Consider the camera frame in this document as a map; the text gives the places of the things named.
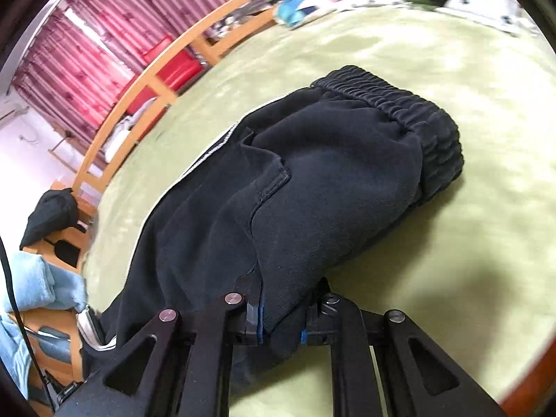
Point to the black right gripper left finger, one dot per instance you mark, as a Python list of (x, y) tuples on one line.
[(178, 364)]

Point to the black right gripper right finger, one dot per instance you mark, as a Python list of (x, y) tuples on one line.
[(386, 365)]

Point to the black pants with white stripe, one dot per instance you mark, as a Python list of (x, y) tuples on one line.
[(297, 187)]

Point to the wooden side shelf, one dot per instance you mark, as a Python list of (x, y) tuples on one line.
[(52, 337)]

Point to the green bed blanket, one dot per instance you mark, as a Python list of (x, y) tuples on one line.
[(474, 266)]

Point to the light blue towel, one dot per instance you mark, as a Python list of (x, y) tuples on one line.
[(36, 284)]

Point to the black garment on shelf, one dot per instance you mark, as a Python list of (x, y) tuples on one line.
[(56, 210)]

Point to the red box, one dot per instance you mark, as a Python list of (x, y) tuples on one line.
[(180, 70)]

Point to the red striped curtain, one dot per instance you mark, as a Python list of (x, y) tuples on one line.
[(89, 50)]

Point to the teal and pink cloth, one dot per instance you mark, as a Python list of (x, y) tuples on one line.
[(295, 13)]

